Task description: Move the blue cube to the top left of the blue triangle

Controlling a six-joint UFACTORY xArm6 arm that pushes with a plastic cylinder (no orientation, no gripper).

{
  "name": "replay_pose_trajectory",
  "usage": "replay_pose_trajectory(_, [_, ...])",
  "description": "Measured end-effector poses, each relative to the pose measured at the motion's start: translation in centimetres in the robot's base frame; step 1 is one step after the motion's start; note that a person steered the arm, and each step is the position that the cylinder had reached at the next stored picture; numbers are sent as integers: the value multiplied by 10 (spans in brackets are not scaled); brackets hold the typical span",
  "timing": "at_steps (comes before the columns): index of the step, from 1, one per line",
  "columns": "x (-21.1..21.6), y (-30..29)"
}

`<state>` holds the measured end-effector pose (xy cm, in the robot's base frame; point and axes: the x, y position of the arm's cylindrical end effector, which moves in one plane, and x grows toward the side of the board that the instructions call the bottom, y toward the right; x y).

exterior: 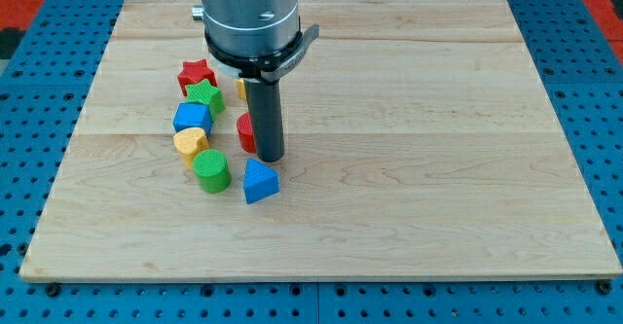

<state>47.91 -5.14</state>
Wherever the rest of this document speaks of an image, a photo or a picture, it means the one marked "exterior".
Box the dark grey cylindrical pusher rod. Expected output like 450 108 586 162
244 79 284 162

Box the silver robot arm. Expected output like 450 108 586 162
202 0 301 162

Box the blue cube block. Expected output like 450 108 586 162
172 103 213 136

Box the blue triangle block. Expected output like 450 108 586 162
242 159 280 204

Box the yellow block behind rod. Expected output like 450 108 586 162
236 79 247 100

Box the black clamp with grey lever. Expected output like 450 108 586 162
204 24 320 84

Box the red cylinder block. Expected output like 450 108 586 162
237 112 256 154

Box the green star block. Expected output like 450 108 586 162
185 80 226 122

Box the red star block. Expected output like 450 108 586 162
177 59 217 96

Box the yellow heart block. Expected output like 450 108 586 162
173 127 209 170

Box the green cylinder block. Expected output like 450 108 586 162
193 149 232 194

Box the light wooden board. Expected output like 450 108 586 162
20 0 622 283

